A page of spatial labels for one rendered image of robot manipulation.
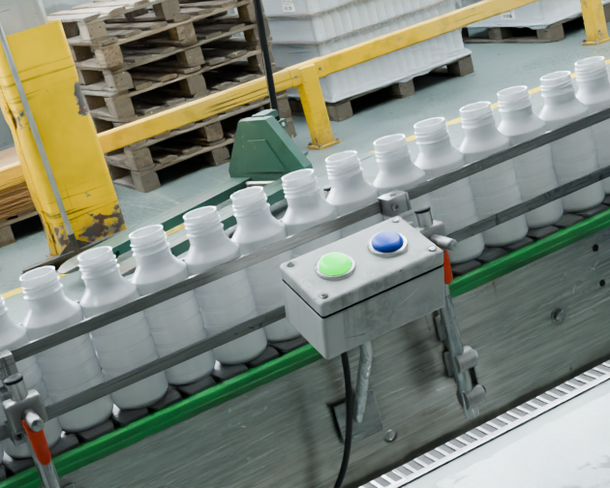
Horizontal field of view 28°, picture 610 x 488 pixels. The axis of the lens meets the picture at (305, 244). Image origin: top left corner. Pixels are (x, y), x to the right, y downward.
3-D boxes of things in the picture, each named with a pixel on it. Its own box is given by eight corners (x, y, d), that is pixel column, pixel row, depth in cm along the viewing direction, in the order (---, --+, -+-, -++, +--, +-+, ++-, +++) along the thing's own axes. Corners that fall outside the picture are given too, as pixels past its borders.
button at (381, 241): (391, 236, 119) (391, 225, 119) (409, 250, 117) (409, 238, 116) (366, 247, 118) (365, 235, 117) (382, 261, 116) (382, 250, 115)
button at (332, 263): (340, 258, 117) (339, 246, 116) (356, 273, 115) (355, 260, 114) (313, 269, 116) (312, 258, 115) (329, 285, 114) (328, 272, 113)
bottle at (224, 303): (254, 338, 135) (213, 198, 130) (278, 350, 130) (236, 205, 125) (206, 359, 132) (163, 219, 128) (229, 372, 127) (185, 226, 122)
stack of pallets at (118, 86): (75, 173, 789) (24, 20, 760) (221, 121, 829) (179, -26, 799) (137, 197, 677) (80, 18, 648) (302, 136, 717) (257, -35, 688)
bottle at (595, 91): (645, 178, 152) (622, 50, 147) (628, 195, 148) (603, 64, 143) (599, 181, 156) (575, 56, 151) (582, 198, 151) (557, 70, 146)
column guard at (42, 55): (115, 228, 623) (48, 17, 592) (137, 237, 593) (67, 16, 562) (44, 255, 608) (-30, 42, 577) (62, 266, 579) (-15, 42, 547)
